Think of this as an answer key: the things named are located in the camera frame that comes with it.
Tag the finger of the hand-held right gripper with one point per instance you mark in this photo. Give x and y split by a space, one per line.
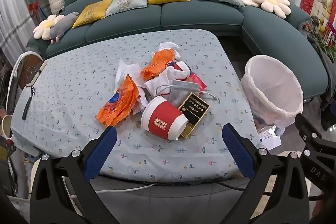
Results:
311 134

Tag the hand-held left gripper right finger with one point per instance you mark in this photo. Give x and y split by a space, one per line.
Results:
237 151

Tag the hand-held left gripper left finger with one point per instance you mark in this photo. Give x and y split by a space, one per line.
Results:
101 151

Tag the large orange plastic bag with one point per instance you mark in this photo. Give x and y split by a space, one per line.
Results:
118 103

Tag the bin with white liner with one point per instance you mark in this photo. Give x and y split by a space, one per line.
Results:
273 98

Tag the black gold box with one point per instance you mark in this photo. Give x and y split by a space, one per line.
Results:
195 106

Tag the red white paper cup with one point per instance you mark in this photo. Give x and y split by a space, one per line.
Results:
164 121

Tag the red paper packet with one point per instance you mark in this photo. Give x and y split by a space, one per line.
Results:
197 81

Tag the large white tissue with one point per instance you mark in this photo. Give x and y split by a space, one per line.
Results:
123 69

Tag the white plastic bag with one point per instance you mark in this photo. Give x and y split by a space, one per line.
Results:
162 83

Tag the small orange plastic bag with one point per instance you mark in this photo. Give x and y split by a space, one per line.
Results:
157 64

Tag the black suitcase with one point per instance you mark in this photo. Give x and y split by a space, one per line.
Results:
329 116

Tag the white printed paper sheet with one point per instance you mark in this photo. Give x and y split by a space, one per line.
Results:
267 136

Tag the grey knitted blanket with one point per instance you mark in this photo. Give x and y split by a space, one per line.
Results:
326 69

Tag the floral light blue tablecloth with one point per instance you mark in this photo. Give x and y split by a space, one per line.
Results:
65 87

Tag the cream mug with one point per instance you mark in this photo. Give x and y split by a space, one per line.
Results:
6 127

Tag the potted flowering plants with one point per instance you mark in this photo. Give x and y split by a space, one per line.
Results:
324 35

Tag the grey plush toy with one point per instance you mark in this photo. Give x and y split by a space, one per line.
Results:
64 26

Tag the teal corner sofa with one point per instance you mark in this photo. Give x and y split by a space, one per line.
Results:
199 16

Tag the white sheer curtain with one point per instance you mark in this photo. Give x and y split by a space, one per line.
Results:
13 19

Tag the round wooden disc white frame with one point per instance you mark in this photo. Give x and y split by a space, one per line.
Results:
27 71

